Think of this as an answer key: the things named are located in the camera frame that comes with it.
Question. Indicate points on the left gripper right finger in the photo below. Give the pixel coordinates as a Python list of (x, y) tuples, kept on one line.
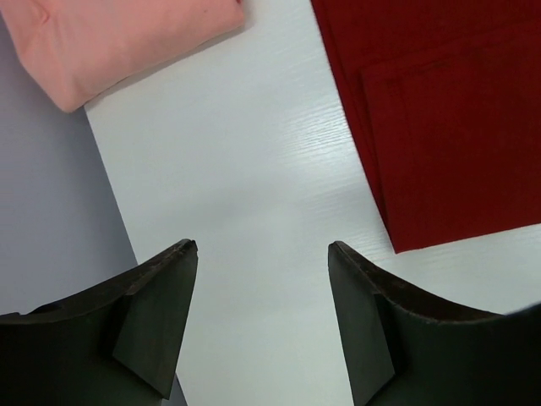
[(406, 346)]

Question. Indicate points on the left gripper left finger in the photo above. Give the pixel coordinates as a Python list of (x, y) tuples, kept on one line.
[(116, 343)]

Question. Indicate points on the red t shirt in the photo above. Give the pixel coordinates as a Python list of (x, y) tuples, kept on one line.
[(443, 102)]

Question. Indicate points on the folded pink t shirt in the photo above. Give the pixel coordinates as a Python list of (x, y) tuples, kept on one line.
[(75, 50)]

